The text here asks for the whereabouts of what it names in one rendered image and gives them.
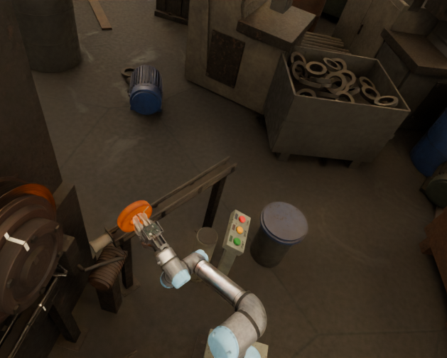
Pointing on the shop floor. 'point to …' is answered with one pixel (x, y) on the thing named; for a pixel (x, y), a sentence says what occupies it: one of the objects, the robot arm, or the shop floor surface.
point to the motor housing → (109, 278)
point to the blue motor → (146, 90)
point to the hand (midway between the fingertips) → (135, 214)
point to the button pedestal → (231, 250)
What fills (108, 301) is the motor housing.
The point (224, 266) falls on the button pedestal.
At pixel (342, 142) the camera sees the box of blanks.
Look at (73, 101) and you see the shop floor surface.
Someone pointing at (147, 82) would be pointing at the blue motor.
